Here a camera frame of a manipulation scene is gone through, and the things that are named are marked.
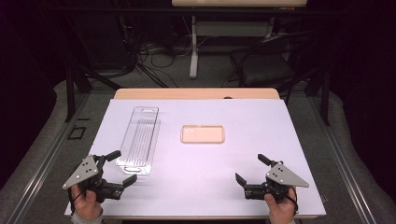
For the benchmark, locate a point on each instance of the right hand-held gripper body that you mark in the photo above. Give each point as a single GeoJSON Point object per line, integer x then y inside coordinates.
{"type": "Point", "coordinates": [286, 178]}

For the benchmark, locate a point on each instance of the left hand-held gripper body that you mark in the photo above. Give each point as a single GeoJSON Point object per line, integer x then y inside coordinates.
{"type": "Point", "coordinates": [83, 171]}

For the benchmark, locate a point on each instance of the clear plastic tray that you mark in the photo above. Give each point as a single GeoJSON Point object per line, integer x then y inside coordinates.
{"type": "Point", "coordinates": [138, 140]}

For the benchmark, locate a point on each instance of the beige phone case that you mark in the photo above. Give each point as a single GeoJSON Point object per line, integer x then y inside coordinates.
{"type": "Point", "coordinates": [202, 134]}

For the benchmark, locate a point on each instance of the person's right hand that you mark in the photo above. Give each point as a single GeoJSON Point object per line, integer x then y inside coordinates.
{"type": "Point", "coordinates": [281, 210]}

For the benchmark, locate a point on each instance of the person's left hand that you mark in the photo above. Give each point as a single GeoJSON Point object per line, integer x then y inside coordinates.
{"type": "Point", "coordinates": [87, 205]}

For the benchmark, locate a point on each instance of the black tape square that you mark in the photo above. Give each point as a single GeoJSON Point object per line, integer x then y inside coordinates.
{"type": "Point", "coordinates": [69, 134]}

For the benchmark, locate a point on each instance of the person's right grey sleeve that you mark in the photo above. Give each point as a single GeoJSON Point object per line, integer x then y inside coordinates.
{"type": "Point", "coordinates": [292, 222]}

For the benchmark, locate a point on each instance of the person's grey sleeve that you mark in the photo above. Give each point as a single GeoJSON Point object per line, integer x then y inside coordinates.
{"type": "Point", "coordinates": [292, 222]}
{"type": "Point", "coordinates": [85, 220]}

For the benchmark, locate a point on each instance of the short black tape strip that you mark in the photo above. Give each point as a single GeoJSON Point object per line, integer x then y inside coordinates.
{"type": "Point", "coordinates": [83, 118]}

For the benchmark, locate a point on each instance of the person's left grey sleeve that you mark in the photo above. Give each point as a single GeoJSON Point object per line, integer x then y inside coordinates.
{"type": "Point", "coordinates": [85, 220]}

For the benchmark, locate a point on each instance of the dark table grommet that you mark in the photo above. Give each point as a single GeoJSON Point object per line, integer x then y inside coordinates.
{"type": "Point", "coordinates": [228, 97]}

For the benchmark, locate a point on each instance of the black metal stand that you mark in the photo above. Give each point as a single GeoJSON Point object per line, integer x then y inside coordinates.
{"type": "Point", "coordinates": [325, 96]}
{"type": "Point", "coordinates": [70, 93]}

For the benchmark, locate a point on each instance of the black chair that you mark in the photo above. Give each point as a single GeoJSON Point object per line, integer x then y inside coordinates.
{"type": "Point", "coordinates": [264, 70]}

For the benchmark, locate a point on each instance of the wooden table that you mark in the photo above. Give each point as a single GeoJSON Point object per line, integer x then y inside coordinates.
{"type": "Point", "coordinates": [186, 93]}

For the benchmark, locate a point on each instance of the white-legged desk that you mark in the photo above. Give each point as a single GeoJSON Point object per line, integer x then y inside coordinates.
{"type": "Point", "coordinates": [230, 28]}

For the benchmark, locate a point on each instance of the metal floor rail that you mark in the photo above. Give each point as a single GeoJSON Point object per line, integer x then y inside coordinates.
{"type": "Point", "coordinates": [46, 158]}
{"type": "Point", "coordinates": [342, 161]}

